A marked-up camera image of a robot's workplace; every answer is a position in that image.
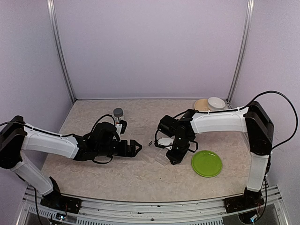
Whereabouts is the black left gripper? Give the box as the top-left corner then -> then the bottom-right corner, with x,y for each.
97,139 -> 142,157

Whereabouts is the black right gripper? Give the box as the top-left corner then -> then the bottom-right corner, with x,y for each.
165,135 -> 191,165

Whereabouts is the clear plastic pill organizer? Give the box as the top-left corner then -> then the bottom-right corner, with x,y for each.
147,140 -> 169,166

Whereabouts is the grey-capped orange pill bottle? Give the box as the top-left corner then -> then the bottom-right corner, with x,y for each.
113,108 -> 124,124

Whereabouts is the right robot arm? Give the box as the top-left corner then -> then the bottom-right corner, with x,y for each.
154,101 -> 274,208

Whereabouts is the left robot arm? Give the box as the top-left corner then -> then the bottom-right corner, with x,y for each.
0,116 -> 143,209

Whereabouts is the green plate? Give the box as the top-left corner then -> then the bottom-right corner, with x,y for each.
191,150 -> 223,178

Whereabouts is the beige wooden plate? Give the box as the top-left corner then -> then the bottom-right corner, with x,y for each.
194,99 -> 210,112

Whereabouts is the white ceramic bowl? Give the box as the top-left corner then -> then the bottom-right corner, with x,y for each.
208,97 -> 226,111

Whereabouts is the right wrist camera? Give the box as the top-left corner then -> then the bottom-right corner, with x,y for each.
154,137 -> 174,150

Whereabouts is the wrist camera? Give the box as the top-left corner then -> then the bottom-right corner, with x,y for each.
116,120 -> 127,135
154,137 -> 174,150

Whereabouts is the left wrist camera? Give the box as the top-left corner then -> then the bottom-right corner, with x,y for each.
116,120 -> 127,135

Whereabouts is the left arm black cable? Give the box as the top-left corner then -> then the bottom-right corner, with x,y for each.
0,114 -> 122,164

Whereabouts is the front aluminium rail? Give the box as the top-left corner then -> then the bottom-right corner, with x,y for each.
23,187 -> 282,225

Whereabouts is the right aluminium frame post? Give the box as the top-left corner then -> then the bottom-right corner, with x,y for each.
226,0 -> 255,105

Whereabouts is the aluminium frame post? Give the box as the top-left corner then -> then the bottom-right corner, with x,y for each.
46,0 -> 77,104
226,0 -> 255,105

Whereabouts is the left aluminium frame post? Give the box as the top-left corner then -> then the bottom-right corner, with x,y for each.
46,0 -> 77,104

